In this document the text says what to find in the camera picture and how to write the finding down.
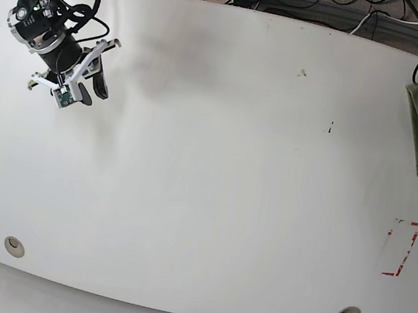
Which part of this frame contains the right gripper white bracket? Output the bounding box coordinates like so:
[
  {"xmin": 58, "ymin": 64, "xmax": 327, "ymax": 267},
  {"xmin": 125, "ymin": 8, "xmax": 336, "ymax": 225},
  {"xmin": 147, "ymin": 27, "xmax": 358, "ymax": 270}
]
[{"xmin": 27, "ymin": 37, "xmax": 121, "ymax": 106}]

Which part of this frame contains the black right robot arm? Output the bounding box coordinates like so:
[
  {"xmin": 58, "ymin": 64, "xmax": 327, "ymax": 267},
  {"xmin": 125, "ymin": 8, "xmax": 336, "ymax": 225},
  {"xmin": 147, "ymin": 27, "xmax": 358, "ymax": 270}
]
[{"xmin": 7, "ymin": 0, "xmax": 120, "ymax": 108}]

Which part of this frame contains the red tape rectangle marking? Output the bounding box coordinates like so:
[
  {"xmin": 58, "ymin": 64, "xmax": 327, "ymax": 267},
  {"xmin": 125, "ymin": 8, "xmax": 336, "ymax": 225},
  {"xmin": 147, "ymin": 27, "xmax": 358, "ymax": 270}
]
[{"xmin": 378, "ymin": 219, "xmax": 418, "ymax": 277}]

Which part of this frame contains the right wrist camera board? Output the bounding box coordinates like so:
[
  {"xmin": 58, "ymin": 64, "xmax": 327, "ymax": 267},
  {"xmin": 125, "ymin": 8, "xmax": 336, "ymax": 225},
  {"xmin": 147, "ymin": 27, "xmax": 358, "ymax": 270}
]
[{"xmin": 51, "ymin": 86, "xmax": 75, "ymax": 108}]

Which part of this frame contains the aluminium frame stand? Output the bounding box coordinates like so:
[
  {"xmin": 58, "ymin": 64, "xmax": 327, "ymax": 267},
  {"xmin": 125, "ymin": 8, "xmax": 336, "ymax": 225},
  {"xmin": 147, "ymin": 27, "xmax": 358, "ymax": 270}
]
[{"xmin": 227, "ymin": 0, "xmax": 418, "ymax": 55}]

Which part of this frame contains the white cable on floor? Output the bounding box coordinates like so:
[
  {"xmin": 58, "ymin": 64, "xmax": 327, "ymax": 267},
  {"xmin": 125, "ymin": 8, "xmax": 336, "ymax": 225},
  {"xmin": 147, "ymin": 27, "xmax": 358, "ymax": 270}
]
[{"xmin": 349, "ymin": 6, "xmax": 418, "ymax": 45}]

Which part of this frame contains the left table cable grommet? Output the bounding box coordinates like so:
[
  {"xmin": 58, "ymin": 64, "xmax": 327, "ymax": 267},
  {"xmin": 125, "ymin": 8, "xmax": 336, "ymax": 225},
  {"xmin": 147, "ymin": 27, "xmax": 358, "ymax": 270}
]
[{"xmin": 4, "ymin": 236, "xmax": 25, "ymax": 258}]

